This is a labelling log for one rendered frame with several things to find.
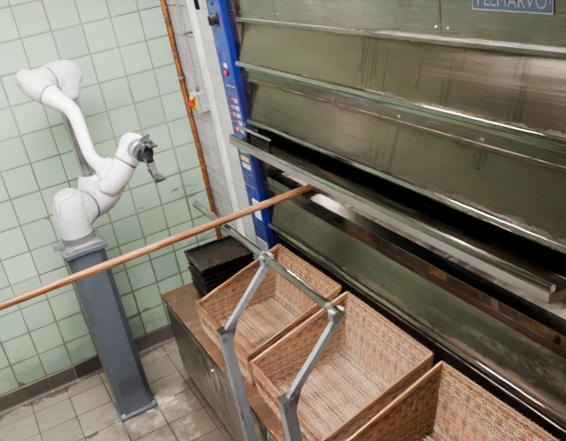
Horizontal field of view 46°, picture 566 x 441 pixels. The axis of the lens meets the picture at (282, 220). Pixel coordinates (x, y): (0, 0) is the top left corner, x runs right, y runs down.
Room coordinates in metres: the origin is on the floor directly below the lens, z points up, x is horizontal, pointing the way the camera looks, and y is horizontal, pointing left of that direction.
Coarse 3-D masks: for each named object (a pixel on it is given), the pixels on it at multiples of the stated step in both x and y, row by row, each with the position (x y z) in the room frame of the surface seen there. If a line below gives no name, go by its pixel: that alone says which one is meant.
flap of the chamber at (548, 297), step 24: (240, 144) 2.77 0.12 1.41; (264, 144) 2.73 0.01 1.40; (288, 144) 2.70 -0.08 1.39; (288, 168) 2.36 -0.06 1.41; (312, 168) 2.33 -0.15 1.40; (336, 168) 2.31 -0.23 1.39; (336, 192) 2.05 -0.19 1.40; (360, 192) 2.01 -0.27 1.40; (384, 192) 2.00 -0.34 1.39; (408, 192) 1.98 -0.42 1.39; (384, 216) 1.80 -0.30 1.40; (432, 216) 1.76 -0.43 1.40; (456, 216) 1.74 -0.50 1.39; (432, 240) 1.60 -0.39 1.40; (480, 240) 1.56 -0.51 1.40; (504, 240) 1.55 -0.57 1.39; (528, 240) 1.54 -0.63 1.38; (480, 264) 1.43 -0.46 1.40; (528, 264) 1.39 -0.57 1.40; (552, 264) 1.38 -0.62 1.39; (528, 288) 1.29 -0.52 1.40
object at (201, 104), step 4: (192, 92) 3.50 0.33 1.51; (200, 92) 3.46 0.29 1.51; (204, 92) 3.44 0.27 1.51; (192, 96) 3.45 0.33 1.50; (196, 96) 3.42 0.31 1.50; (200, 96) 3.43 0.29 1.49; (204, 96) 3.44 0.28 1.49; (192, 100) 3.46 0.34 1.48; (196, 100) 3.42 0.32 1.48; (200, 100) 3.43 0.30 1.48; (204, 100) 3.43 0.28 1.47; (196, 104) 3.43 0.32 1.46; (200, 104) 3.43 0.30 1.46; (204, 104) 3.43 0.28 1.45; (208, 104) 3.44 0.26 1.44; (192, 108) 3.50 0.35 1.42; (196, 108) 3.44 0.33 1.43; (200, 108) 3.42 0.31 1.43; (204, 108) 3.43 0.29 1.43; (208, 108) 3.44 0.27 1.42; (200, 112) 3.42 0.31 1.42
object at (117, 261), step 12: (288, 192) 2.61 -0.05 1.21; (300, 192) 2.63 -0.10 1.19; (264, 204) 2.56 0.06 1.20; (228, 216) 2.50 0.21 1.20; (240, 216) 2.51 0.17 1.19; (192, 228) 2.44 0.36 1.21; (204, 228) 2.44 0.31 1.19; (168, 240) 2.39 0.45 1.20; (180, 240) 2.40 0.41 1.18; (132, 252) 2.33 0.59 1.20; (144, 252) 2.34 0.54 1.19; (108, 264) 2.28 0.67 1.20; (72, 276) 2.23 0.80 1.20; (84, 276) 2.24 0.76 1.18; (36, 288) 2.19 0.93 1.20; (48, 288) 2.19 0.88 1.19; (12, 300) 2.14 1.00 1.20; (24, 300) 2.15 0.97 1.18
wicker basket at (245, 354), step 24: (288, 264) 2.77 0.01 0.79; (216, 288) 2.73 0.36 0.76; (240, 288) 2.78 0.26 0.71; (264, 288) 2.83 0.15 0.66; (288, 288) 2.75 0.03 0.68; (336, 288) 2.38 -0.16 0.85; (216, 312) 2.72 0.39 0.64; (264, 312) 2.72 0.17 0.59; (288, 312) 2.68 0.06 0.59; (312, 312) 2.54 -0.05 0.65; (216, 336) 2.52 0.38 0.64; (240, 336) 2.56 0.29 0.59; (264, 336) 2.52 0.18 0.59; (240, 360) 2.29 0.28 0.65
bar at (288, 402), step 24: (216, 216) 2.59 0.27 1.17; (240, 240) 2.33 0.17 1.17; (264, 264) 2.13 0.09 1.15; (312, 288) 1.87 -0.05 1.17; (240, 312) 2.09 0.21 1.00; (336, 312) 1.70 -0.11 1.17; (312, 360) 1.66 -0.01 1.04; (240, 384) 2.05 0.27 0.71; (240, 408) 2.04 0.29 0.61; (288, 408) 1.61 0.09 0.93; (288, 432) 1.61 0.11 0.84
